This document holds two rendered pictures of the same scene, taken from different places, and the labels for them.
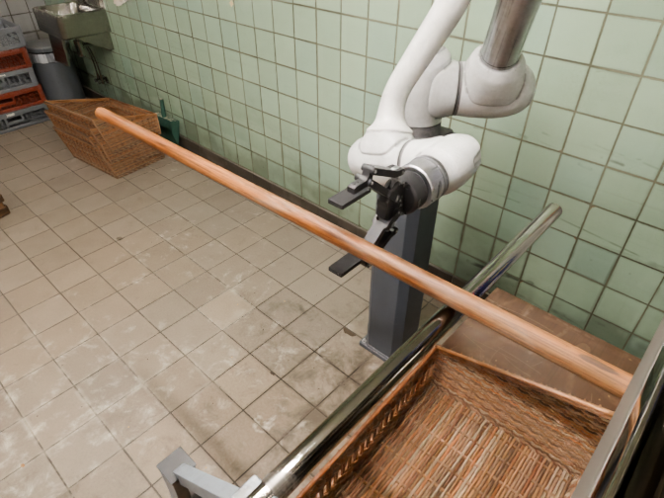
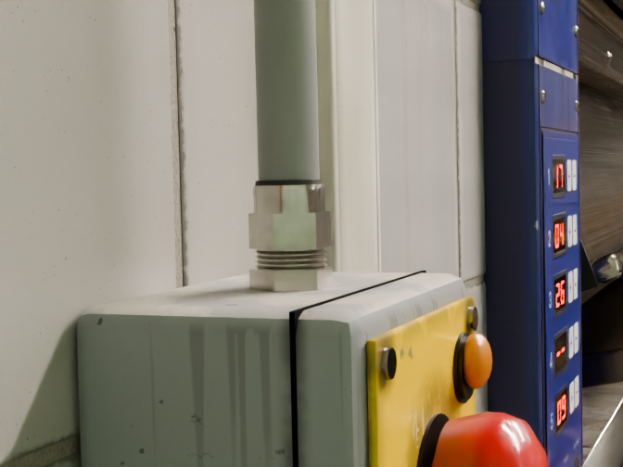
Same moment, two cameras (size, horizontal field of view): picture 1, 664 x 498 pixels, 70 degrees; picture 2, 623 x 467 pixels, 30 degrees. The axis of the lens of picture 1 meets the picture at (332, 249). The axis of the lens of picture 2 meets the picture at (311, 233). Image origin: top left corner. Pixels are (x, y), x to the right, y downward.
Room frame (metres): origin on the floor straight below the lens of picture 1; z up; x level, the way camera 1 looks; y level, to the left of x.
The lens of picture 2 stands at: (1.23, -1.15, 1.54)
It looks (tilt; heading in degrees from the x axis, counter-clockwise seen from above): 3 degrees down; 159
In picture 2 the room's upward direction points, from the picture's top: 1 degrees counter-clockwise
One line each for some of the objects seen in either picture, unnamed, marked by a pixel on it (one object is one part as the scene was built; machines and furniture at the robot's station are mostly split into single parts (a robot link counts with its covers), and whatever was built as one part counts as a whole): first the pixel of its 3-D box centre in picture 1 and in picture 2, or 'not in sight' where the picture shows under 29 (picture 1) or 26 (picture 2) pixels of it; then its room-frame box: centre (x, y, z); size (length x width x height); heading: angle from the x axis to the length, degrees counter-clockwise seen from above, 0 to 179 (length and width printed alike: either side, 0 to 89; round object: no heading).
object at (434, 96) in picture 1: (424, 82); not in sight; (1.42, -0.27, 1.17); 0.18 x 0.16 x 0.22; 83
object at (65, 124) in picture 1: (104, 126); not in sight; (3.17, 1.61, 0.26); 0.56 x 0.49 x 0.28; 54
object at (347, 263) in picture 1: (348, 262); not in sight; (0.63, -0.03, 1.12); 0.07 x 0.03 x 0.01; 138
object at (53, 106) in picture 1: (104, 118); not in sight; (3.18, 1.59, 0.32); 0.56 x 0.49 x 0.28; 55
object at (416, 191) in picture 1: (396, 199); not in sight; (0.73, -0.12, 1.19); 0.09 x 0.07 x 0.08; 138
